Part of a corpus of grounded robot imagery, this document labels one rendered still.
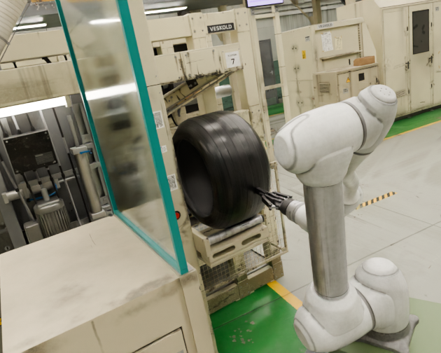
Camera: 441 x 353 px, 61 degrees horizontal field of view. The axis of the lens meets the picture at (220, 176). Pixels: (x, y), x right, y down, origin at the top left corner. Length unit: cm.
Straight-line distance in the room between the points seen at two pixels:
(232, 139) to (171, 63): 54
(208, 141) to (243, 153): 17
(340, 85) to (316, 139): 530
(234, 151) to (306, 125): 80
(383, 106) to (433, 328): 84
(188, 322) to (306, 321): 42
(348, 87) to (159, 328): 567
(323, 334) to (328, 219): 37
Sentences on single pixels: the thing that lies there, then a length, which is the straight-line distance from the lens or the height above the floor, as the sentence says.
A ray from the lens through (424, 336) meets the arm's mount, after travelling 149.
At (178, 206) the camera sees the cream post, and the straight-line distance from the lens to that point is 175.
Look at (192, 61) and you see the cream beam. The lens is 202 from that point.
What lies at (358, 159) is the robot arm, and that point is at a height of 138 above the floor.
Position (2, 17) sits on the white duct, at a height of 202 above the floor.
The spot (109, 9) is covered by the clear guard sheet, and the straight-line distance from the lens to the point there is 83.
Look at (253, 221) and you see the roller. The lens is 190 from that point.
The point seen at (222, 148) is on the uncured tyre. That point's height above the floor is 134.
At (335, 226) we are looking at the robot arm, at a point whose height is 125.
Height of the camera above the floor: 170
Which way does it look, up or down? 17 degrees down
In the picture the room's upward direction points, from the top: 10 degrees counter-clockwise
